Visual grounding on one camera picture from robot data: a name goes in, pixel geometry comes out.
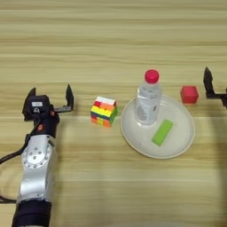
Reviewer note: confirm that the small red cube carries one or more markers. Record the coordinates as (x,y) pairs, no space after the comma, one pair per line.
(189,95)

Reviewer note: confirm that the multicolour puzzle cube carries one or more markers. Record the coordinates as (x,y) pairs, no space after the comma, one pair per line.
(103,113)

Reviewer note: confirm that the round white plate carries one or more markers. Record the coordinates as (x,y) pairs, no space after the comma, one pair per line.
(177,124)

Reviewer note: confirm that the green rectangular block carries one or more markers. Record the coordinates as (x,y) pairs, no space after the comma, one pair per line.
(162,133)

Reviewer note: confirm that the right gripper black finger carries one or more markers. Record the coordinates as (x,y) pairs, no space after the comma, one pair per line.
(208,82)

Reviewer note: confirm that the clear bottle with red cap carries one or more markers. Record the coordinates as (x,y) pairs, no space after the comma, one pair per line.
(147,100)

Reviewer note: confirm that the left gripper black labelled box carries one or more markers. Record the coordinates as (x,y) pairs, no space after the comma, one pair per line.
(37,108)

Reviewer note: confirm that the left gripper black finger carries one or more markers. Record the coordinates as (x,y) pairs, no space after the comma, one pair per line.
(32,93)
(69,100)

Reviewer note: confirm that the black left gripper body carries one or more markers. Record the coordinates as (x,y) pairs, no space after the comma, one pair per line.
(47,127)

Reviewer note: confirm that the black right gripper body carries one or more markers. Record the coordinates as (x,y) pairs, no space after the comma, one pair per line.
(225,103)

